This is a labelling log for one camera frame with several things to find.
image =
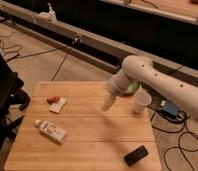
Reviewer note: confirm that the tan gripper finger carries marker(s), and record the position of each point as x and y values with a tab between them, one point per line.
109	100

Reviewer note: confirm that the black office chair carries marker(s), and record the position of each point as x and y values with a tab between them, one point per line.
11	93

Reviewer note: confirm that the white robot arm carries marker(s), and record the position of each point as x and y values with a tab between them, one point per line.
140	68

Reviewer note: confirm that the white object on rail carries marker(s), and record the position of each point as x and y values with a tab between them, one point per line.
49	16

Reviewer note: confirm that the blue power box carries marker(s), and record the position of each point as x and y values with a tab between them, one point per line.
169	109

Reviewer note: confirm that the green ceramic bowl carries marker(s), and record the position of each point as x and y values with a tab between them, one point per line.
132	88

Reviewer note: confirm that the small orange-red object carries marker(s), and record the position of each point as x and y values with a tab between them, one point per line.
53	99

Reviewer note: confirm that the white lotion bottle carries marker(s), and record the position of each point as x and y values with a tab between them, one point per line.
50	131

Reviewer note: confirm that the black smartphone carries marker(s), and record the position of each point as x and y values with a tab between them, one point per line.
136	155

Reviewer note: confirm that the metal floor rail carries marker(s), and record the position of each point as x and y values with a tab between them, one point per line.
86	37

